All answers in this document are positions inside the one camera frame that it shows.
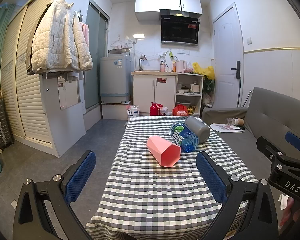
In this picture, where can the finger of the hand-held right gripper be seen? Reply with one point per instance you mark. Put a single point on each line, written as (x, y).
(267, 148)
(293, 140)

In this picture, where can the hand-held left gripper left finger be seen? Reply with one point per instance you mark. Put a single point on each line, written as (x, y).
(81, 177)

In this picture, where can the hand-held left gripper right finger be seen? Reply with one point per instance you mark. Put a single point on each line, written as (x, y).
(211, 177)

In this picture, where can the pink hexagonal cup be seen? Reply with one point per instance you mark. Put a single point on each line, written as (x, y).
(165, 151)

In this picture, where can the brown paper cup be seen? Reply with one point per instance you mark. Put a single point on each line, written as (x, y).
(239, 121)

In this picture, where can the crumpled clear plastic cup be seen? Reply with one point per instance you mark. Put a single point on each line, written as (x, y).
(229, 121)

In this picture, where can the grey cup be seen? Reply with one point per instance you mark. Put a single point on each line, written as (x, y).
(198, 128)

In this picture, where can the white crumpled tissue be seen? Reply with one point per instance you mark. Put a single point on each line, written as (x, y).
(283, 202)

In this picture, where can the grey sofa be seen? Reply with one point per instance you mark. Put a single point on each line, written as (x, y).
(265, 120)

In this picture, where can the printed paper sheets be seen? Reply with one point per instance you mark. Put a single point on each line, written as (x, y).
(225, 128)

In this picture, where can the blue plastic bottle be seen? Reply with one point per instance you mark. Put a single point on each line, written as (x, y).
(182, 135)

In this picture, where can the grey checkered tablecloth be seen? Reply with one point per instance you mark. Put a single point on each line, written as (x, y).
(152, 195)

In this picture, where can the red plastic bag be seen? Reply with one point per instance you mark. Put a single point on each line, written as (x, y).
(180, 111)

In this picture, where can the white washing machine platform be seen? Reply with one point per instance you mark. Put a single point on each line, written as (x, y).
(115, 111)

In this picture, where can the white open shelf unit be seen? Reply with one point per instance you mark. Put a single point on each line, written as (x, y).
(202, 95)

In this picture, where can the white tissue pack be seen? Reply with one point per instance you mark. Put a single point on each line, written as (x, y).
(133, 110)

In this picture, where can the red thermos jug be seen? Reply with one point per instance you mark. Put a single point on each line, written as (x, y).
(154, 109)

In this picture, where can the dark grey suitcase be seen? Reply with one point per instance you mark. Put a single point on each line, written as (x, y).
(0, 125)

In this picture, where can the cream slatted wardrobe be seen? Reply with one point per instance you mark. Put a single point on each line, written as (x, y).
(27, 92)

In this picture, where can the yellow plastic bag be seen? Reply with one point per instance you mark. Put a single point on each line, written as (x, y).
(202, 68)

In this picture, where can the white sink cabinet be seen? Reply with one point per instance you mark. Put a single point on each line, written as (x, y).
(152, 92)

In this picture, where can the grey washing machine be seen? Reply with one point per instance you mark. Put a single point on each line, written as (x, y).
(115, 77)

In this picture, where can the white door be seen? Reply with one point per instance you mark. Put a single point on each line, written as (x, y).
(226, 45)

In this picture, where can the pink electric kettle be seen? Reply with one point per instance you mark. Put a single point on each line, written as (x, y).
(181, 66)

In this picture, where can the orange bottle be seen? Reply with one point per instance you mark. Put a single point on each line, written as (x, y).
(174, 67)

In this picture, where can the pink bottle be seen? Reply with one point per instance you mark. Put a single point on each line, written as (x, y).
(162, 67)

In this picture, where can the frosted glass door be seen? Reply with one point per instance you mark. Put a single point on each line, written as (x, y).
(93, 55)

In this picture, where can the metal faucet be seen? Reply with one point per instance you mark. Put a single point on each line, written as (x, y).
(140, 63)

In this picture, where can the white puffer jacket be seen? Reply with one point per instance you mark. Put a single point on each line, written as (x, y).
(57, 37)

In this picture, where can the pink towel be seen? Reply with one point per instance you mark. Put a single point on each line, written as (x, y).
(85, 33)

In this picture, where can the black range hood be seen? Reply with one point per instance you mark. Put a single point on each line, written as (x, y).
(179, 30)

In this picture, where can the white double wall socket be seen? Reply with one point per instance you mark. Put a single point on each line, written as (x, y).
(183, 52)

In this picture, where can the white wall cabinet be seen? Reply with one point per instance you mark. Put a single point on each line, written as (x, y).
(165, 2)

